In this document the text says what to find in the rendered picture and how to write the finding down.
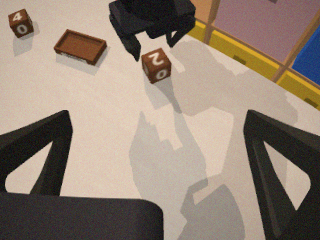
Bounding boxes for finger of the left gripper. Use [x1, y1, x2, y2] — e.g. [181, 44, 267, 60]
[166, 24, 195, 48]
[117, 34, 141, 62]

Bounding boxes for brown wooden number cube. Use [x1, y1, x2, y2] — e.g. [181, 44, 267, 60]
[8, 9, 34, 38]
[141, 48, 172, 84]

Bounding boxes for brown wooden tray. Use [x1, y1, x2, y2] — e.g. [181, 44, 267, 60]
[54, 29, 107, 66]

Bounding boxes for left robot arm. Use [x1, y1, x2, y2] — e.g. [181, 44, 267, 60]
[120, 0, 131, 13]

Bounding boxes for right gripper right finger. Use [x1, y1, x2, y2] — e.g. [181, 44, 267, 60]
[243, 110, 320, 240]

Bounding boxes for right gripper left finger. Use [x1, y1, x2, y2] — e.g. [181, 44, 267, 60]
[0, 110, 73, 196]

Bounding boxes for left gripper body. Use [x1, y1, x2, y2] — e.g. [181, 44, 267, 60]
[109, 0, 196, 41]

